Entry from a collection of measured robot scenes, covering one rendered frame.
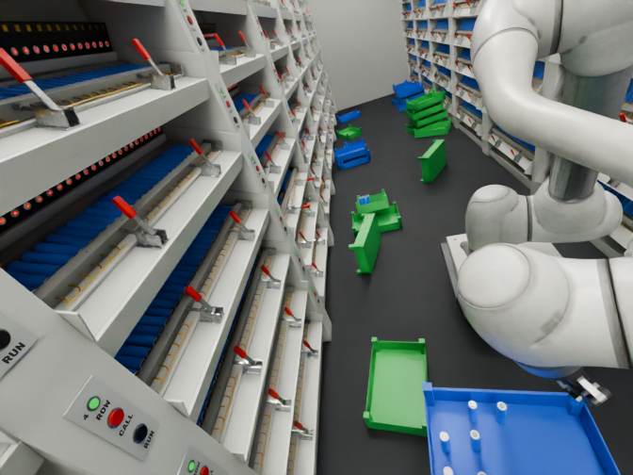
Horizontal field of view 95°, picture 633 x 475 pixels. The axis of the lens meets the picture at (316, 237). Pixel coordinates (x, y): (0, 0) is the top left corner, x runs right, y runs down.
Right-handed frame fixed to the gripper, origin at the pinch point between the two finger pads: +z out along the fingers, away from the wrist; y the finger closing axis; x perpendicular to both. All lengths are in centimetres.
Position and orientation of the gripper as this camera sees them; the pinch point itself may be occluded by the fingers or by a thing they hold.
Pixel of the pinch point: (572, 383)
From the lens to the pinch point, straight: 71.7
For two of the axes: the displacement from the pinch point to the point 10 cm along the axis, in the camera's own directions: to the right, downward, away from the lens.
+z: 6.6, 5.3, 5.3
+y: -3.0, -4.7, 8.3
